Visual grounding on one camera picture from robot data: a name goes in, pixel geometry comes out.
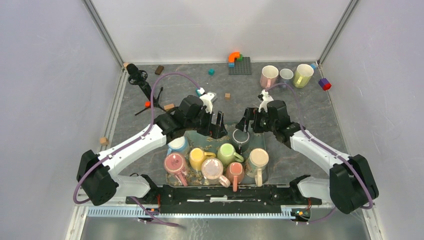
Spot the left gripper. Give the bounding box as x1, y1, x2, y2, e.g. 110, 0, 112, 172
185, 106, 228, 140

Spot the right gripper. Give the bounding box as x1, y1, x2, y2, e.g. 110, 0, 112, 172
235, 107, 277, 134

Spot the dark teal mug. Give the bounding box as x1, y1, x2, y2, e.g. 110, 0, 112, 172
230, 129, 251, 154

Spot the light pink hexagonal mug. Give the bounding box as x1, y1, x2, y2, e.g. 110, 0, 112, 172
259, 65, 279, 89

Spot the blue-grey square mug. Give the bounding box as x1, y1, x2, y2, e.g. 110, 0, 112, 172
279, 68, 294, 83

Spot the yellow-green hexagonal mug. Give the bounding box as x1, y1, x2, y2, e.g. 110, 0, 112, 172
293, 64, 314, 88

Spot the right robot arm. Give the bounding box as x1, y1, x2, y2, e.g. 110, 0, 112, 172
236, 100, 380, 214

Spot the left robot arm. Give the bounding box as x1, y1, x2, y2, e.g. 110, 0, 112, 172
73, 94, 228, 206

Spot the light green mug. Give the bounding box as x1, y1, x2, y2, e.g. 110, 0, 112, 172
217, 143, 244, 168

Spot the yellow mug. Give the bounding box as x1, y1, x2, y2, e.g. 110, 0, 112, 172
189, 147, 216, 171

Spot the light blue mug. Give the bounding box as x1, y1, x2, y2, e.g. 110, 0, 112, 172
166, 136, 190, 156

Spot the pale pink mug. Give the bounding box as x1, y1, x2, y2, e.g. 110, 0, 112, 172
201, 158, 231, 188

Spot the cream and green mug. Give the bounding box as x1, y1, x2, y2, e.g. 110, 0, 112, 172
245, 148, 269, 187

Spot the coral mug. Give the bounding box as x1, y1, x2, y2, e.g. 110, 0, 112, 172
225, 162, 245, 192

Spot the red-pink mug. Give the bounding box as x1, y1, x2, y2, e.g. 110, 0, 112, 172
163, 152, 189, 187

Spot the floral teal tray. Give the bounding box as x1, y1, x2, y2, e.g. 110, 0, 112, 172
166, 121, 269, 187

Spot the teal rectangular block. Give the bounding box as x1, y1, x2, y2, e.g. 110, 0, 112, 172
195, 89, 202, 97

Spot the grey lego baseplate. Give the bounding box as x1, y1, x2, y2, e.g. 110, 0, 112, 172
228, 57, 252, 75

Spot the tan rectangular block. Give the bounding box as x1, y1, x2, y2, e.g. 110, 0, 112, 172
163, 103, 175, 112

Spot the small teal cube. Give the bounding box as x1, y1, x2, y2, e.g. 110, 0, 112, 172
208, 68, 215, 76

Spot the orange curved block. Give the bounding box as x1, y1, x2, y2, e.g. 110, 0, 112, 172
228, 51, 241, 63

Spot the purple and red block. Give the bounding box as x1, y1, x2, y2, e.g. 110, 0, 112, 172
318, 78, 332, 91

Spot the brown block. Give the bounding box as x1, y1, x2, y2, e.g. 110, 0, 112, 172
154, 65, 165, 76

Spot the black microphone tripod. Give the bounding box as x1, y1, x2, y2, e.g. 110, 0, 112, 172
123, 63, 165, 116

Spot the tan cube at left edge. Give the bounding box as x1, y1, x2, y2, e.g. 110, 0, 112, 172
99, 137, 109, 146

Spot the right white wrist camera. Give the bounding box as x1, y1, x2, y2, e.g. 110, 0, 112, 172
258, 89, 274, 113

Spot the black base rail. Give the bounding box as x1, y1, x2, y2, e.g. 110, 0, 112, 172
125, 177, 323, 214

